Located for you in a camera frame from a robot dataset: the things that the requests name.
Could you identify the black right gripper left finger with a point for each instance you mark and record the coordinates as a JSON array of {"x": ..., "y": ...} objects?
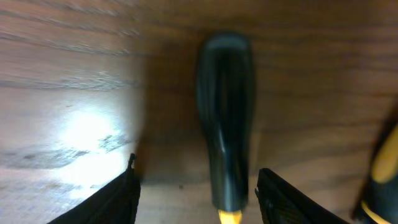
[{"x": 115, "y": 203}]

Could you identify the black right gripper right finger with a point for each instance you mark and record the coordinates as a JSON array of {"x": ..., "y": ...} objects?
[{"x": 282, "y": 203}]

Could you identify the yellow black ratchet screwdriver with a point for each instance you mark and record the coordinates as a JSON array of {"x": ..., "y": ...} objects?
[{"x": 378, "y": 200}]

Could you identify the black handled tool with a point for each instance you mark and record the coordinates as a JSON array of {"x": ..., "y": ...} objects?
[{"x": 225, "y": 101}]

